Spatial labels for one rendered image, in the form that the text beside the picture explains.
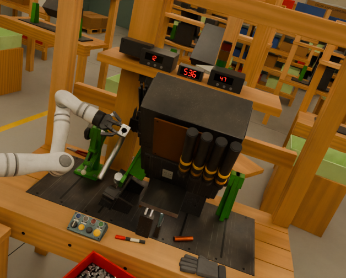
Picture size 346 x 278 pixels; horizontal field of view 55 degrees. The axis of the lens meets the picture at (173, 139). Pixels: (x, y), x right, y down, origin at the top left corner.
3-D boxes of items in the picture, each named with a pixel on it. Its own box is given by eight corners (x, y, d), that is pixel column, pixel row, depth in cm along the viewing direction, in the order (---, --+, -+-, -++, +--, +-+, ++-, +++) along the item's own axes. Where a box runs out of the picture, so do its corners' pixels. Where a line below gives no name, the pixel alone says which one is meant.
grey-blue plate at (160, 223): (156, 239, 148) (163, 214, 142) (152, 238, 148) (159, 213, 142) (162, 226, 157) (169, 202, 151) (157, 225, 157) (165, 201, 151)
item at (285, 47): (290, 107, 781) (333, 8, 688) (175, 67, 854) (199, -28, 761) (292, 102, 829) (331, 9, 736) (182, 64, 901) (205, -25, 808)
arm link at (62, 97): (89, 100, 152) (89, 109, 160) (59, 84, 152) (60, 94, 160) (81, 112, 149) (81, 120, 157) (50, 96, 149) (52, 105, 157)
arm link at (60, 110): (56, 98, 160) (54, 124, 156) (54, 89, 153) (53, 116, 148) (71, 99, 162) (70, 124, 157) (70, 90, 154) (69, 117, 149)
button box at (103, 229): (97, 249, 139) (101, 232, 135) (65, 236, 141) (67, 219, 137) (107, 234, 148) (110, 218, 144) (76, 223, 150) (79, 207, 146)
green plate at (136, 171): (136, 190, 152) (157, 156, 143) (120, 181, 152) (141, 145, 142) (143, 178, 162) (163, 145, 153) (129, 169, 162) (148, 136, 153)
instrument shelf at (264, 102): (279, 117, 150) (282, 110, 149) (96, 60, 160) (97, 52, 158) (276, 102, 173) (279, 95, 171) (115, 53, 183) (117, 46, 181)
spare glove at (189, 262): (224, 265, 144) (226, 260, 143) (225, 284, 135) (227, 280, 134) (179, 252, 144) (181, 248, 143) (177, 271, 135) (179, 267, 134)
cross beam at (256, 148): (291, 170, 180) (297, 155, 176) (72, 97, 194) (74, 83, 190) (290, 165, 185) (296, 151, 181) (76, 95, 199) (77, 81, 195)
